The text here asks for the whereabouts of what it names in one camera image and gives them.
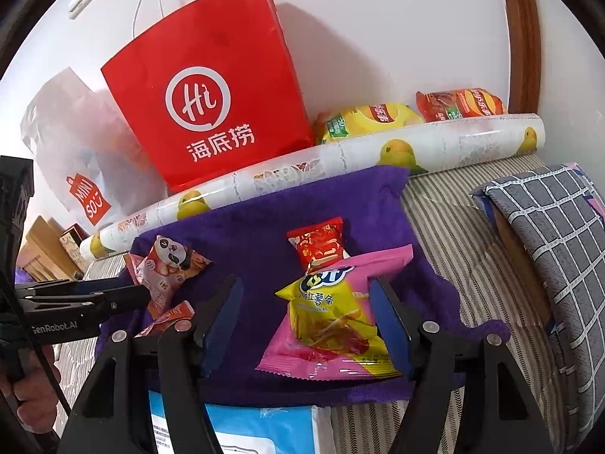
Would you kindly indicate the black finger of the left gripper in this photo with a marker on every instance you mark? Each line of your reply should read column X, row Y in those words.
column 69, row 287
column 102, row 304

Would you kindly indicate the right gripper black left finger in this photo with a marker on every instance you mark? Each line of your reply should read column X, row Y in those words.
column 112, row 413

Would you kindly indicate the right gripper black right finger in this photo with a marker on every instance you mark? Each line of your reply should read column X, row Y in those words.
column 499, row 413

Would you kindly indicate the panda face snack packet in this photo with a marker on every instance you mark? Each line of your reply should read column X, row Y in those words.
column 163, row 270

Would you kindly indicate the small red white candy packet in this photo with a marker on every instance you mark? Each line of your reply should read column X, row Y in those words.
column 161, row 322

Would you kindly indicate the pink yellow sweet potato sticks bag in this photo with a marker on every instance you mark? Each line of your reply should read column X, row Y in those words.
column 329, row 331

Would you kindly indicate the red gold snack packet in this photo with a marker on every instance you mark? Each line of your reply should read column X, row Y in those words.
column 319, row 245

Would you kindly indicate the person's left hand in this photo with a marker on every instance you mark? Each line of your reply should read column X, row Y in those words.
column 38, row 400

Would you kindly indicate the patterned brown box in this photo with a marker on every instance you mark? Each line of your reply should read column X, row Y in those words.
column 71, row 239

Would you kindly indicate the blue tissue pack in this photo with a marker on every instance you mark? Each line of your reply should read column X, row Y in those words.
column 306, row 429

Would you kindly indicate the white Miniso plastic bag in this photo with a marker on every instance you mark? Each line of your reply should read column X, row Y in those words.
column 87, row 153

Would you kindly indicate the striped quilted mattress cover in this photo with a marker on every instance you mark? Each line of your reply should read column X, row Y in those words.
column 465, row 249

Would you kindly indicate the purple towel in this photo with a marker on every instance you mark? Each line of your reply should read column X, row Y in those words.
column 249, row 239

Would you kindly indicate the grey checked folded cloth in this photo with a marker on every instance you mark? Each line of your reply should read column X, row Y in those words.
column 558, row 215

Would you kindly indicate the rolled lemon print mat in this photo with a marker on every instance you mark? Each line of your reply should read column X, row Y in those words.
column 423, row 148

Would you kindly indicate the red paper shopping bag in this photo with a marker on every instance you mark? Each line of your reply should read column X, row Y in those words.
column 210, row 89

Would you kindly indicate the red chips bag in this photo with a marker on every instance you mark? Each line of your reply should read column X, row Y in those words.
column 458, row 104

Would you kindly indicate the yellow chips bag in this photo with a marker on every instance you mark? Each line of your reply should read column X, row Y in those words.
column 362, row 120

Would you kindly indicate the brown wooden door frame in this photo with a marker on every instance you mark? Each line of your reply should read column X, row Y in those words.
column 526, row 57

